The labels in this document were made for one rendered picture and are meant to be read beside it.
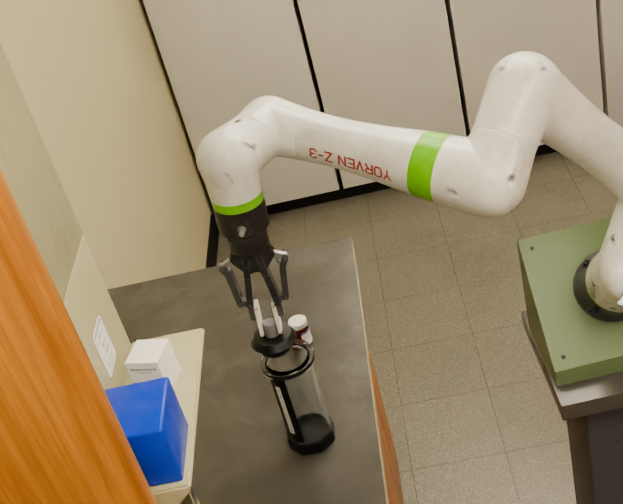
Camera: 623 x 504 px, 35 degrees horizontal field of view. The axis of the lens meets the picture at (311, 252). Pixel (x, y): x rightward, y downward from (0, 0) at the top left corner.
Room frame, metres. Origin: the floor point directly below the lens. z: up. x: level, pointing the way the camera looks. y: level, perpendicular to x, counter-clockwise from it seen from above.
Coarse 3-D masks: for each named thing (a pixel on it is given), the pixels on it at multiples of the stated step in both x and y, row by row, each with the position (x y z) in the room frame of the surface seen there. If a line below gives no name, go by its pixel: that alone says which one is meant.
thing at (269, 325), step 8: (264, 320) 1.53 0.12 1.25; (272, 320) 1.52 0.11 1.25; (264, 328) 1.51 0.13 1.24; (272, 328) 1.51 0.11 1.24; (288, 328) 1.53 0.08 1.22; (256, 336) 1.52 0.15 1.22; (264, 336) 1.52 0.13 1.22; (272, 336) 1.51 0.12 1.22; (280, 336) 1.51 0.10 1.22; (288, 336) 1.50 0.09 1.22; (296, 336) 1.51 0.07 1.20; (256, 344) 1.50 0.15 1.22; (264, 344) 1.49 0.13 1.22; (272, 344) 1.49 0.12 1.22; (280, 344) 1.48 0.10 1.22; (288, 344) 1.49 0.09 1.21; (264, 352) 1.48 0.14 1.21; (272, 352) 1.48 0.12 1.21; (280, 352) 1.48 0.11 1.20
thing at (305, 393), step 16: (288, 352) 1.55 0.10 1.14; (304, 352) 1.53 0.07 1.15; (272, 368) 1.53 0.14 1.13; (288, 368) 1.55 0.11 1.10; (304, 368) 1.46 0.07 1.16; (288, 384) 1.46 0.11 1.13; (304, 384) 1.46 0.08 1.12; (304, 400) 1.46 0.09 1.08; (320, 400) 1.48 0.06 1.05; (304, 416) 1.46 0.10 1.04; (320, 416) 1.47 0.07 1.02; (304, 432) 1.46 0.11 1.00; (320, 432) 1.46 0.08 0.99
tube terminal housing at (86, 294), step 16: (80, 256) 1.17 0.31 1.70; (80, 272) 1.14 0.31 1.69; (96, 272) 1.20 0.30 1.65; (80, 288) 1.12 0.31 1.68; (96, 288) 1.17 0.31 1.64; (64, 304) 1.05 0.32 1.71; (80, 304) 1.10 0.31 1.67; (96, 304) 1.15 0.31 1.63; (112, 304) 1.20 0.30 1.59; (80, 320) 1.07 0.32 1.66; (112, 320) 1.18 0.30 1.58; (80, 336) 1.05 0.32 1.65; (112, 336) 1.15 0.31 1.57; (96, 352) 1.08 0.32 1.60; (128, 352) 1.19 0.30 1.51; (96, 368) 1.06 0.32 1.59; (112, 384) 1.08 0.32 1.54
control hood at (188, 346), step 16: (176, 336) 1.19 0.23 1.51; (192, 336) 1.18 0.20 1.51; (176, 352) 1.15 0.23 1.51; (192, 352) 1.14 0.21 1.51; (192, 368) 1.11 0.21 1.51; (128, 384) 1.11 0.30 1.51; (176, 384) 1.08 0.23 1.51; (192, 384) 1.07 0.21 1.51; (192, 400) 1.04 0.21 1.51; (192, 416) 1.01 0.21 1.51; (192, 432) 0.98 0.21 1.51; (192, 448) 0.95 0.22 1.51; (192, 464) 0.92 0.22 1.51; (160, 496) 0.88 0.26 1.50; (176, 496) 0.88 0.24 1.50
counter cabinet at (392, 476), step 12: (372, 372) 2.11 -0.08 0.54; (384, 408) 2.21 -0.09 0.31; (384, 420) 2.09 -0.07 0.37; (384, 432) 1.99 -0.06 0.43; (384, 444) 1.89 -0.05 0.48; (384, 456) 1.80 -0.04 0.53; (396, 456) 2.19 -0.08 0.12; (384, 468) 1.72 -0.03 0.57; (396, 468) 2.08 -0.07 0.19; (396, 480) 1.97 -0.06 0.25; (396, 492) 1.87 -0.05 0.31
